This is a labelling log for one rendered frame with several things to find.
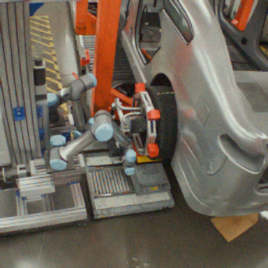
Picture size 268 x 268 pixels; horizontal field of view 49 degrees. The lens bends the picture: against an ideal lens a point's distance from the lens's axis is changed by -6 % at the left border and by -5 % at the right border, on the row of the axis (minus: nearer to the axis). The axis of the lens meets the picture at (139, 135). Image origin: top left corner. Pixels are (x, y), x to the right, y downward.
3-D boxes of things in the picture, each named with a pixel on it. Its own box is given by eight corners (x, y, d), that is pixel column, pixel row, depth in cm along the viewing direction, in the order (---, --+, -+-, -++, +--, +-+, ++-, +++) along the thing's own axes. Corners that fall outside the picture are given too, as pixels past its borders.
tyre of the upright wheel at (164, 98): (156, 132, 326) (179, 172, 274) (135, 134, 319) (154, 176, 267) (165, 74, 290) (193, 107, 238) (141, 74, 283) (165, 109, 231)
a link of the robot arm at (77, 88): (72, 86, 214) (82, 142, 243) (83, 81, 221) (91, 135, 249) (62, 83, 220) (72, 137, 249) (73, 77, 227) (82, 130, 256)
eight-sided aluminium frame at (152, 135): (149, 167, 275) (160, 121, 238) (142, 167, 273) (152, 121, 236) (134, 125, 312) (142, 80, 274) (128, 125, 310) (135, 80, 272)
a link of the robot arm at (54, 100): (41, 108, 259) (40, 95, 250) (53, 102, 267) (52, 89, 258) (49, 115, 254) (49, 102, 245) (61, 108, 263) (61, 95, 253)
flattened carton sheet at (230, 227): (261, 218, 319) (262, 216, 317) (227, 242, 293) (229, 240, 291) (243, 199, 336) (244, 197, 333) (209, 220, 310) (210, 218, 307)
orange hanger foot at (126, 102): (155, 117, 334) (161, 92, 310) (107, 121, 319) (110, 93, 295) (151, 107, 345) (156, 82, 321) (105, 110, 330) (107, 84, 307)
